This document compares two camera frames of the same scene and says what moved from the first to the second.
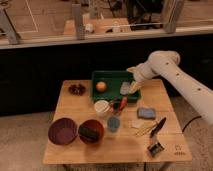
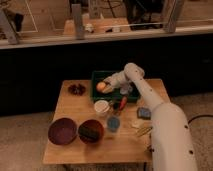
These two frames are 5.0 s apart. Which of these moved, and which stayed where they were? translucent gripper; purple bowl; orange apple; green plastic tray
Moved: translucent gripper
Stayed: purple bowl; orange apple; green plastic tray
